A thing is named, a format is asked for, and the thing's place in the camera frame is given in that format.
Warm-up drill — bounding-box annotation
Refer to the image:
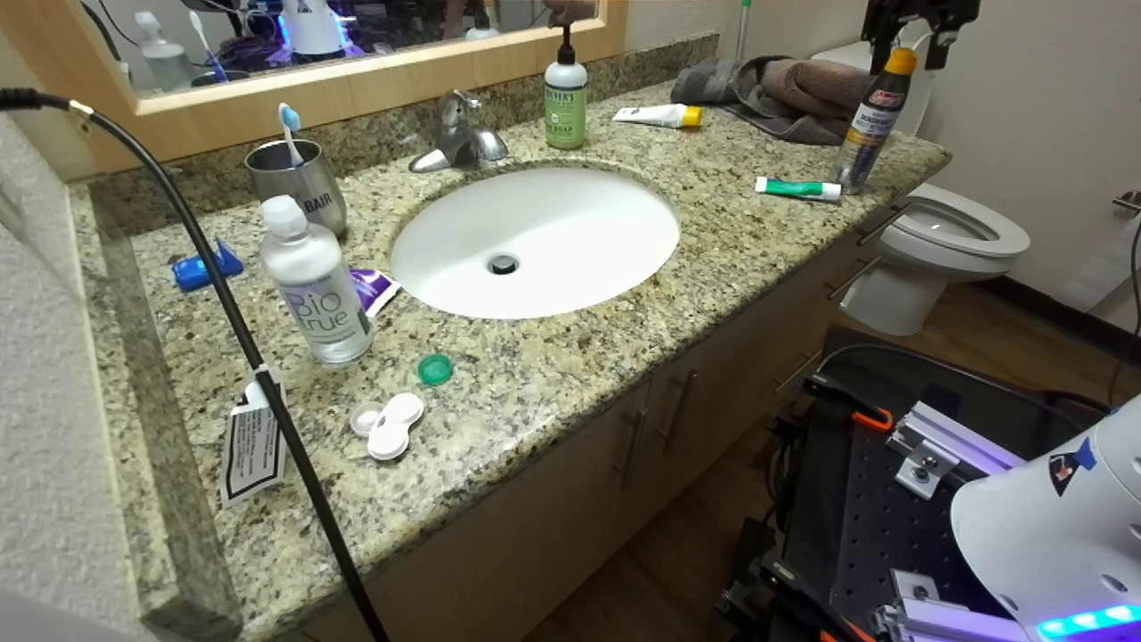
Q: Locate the clear contact solution bottle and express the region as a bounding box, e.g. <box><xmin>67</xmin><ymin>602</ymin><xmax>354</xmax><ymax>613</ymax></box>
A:
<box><xmin>257</xmin><ymin>192</ymin><xmax>373</xmax><ymax>369</ymax></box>

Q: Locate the white toilet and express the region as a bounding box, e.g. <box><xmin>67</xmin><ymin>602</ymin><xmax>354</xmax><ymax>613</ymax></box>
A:
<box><xmin>817</xmin><ymin>32</ymin><xmax>1033</xmax><ymax>340</ymax></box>

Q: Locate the metal toothbrush cup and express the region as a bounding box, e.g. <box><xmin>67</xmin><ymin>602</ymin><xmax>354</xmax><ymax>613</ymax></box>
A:
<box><xmin>244</xmin><ymin>134</ymin><xmax>351</xmax><ymax>239</ymax></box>

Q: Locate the white cable tag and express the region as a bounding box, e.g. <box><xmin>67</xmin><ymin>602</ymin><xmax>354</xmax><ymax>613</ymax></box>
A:
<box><xmin>218</xmin><ymin>379</ymin><xmax>288</xmax><ymax>508</ymax></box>

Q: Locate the spray can with orange cap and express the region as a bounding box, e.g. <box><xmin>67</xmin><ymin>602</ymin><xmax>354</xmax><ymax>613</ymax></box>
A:
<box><xmin>836</xmin><ymin>44</ymin><xmax>923</xmax><ymax>201</ymax></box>

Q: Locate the wooden vanity cabinet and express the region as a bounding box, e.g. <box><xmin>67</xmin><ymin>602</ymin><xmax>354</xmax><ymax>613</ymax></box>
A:
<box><xmin>297</xmin><ymin>201</ymin><xmax>905</xmax><ymax>642</ymax></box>

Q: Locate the chrome faucet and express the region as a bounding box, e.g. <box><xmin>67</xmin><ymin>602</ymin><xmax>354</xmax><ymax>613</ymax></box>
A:
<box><xmin>407</xmin><ymin>86</ymin><xmax>515</xmax><ymax>179</ymax></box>

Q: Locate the white sunscreen tube yellow cap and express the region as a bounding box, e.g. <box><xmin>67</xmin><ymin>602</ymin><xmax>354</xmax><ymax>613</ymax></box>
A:
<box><xmin>610</xmin><ymin>101</ymin><xmax>711</xmax><ymax>134</ymax></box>

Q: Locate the orange black clamp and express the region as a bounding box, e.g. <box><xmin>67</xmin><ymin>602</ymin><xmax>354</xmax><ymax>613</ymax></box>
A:
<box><xmin>836</xmin><ymin>397</ymin><xmax>900</xmax><ymax>438</ymax></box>

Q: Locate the brown folded towel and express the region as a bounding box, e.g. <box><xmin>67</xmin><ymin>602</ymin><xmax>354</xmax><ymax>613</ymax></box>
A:
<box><xmin>667</xmin><ymin>51</ymin><xmax>896</xmax><ymax>151</ymax></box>

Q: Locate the blue white toothbrush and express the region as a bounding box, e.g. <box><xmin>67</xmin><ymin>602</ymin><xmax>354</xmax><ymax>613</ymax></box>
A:
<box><xmin>275</xmin><ymin>101</ymin><xmax>309</xmax><ymax>170</ymax></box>

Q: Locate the green handled mop stick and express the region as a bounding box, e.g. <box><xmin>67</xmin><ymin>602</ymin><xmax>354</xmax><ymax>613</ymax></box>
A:
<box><xmin>736</xmin><ymin>0</ymin><xmax>761</xmax><ymax>61</ymax></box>

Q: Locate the wood framed wall mirror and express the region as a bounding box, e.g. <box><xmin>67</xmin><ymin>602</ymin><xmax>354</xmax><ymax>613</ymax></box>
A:
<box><xmin>0</xmin><ymin>0</ymin><xmax>633</xmax><ymax>181</ymax></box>

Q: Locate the white oval sink basin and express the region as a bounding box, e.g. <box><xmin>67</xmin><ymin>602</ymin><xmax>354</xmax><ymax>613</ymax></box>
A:
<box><xmin>387</xmin><ymin>160</ymin><xmax>686</xmax><ymax>322</ymax></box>

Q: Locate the black power cable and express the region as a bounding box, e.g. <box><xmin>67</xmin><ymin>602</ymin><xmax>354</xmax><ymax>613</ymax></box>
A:
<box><xmin>0</xmin><ymin>83</ymin><xmax>391</xmax><ymax>642</ymax></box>

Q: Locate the small blue plastic item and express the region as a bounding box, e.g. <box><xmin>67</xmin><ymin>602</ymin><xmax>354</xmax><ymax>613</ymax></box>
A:
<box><xmin>168</xmin><ymin>236</ymin><xmax>251</xmax><ymax>296</ymax></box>

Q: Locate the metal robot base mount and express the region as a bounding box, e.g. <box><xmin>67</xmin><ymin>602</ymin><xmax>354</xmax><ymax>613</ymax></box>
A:
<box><xmin>885</xmin><ymin>398</ymin><xmax>1049</xmax><ymax>642</ymax></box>

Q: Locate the green soap pump bottle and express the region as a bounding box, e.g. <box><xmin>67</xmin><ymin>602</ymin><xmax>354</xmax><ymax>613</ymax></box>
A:
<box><xmin>542</xmin><ymin>15</ymin><xmax>593</xmax><ymax>154</ymax></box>

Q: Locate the green white toothpaste tube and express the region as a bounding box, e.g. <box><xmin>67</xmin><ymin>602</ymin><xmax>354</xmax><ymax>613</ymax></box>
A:
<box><xmin>754</xmin><ymin>170</ymin><xmax>849</xmax><ymax>205</ymax></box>

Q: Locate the purple packet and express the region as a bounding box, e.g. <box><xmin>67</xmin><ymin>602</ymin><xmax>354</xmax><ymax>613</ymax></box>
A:
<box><xmin>346</xmin><ymin>264</ymin><xmax>404</xmax><ymax>324</ymax></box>

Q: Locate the small green round cap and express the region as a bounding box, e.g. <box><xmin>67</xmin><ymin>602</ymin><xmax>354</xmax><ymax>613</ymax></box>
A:
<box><xmin>415</xmin><ymin>349</ymin><xmax>461</xmax><ymax>390</ymax></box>

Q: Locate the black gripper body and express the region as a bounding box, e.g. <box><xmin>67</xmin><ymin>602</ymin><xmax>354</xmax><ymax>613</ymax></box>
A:
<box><xmin>860</xmin><ymin>0</ymin><xmax>987</xmax><ymax>35</ymax></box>

